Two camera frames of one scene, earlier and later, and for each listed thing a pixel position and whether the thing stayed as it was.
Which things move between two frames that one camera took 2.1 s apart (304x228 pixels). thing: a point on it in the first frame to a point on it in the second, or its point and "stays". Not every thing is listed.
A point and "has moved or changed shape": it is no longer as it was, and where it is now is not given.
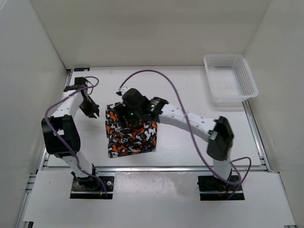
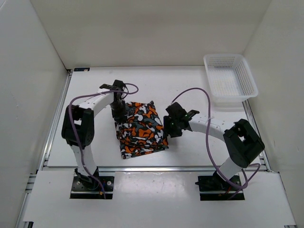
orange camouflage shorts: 138,137 has moved or changed shape
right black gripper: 122,109 to 167,129
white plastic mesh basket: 230,78 stays
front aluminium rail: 132,168 stays
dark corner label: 81,69 stays
